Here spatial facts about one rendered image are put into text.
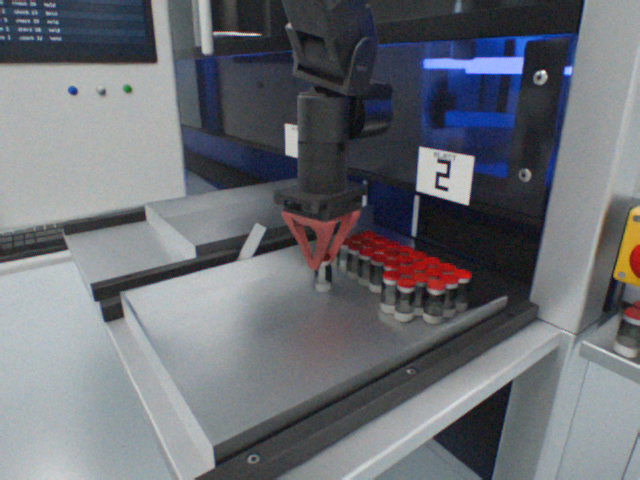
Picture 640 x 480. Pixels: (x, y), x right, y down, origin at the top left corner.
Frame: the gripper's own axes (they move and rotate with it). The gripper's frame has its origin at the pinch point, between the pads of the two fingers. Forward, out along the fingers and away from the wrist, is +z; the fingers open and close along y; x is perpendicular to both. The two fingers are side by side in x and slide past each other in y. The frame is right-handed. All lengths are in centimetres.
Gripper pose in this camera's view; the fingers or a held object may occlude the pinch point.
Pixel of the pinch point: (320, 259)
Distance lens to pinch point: 53.6
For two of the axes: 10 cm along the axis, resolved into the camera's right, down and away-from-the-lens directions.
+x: -7.8, -2.3, 5.8
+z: -0.1, 9.4, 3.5
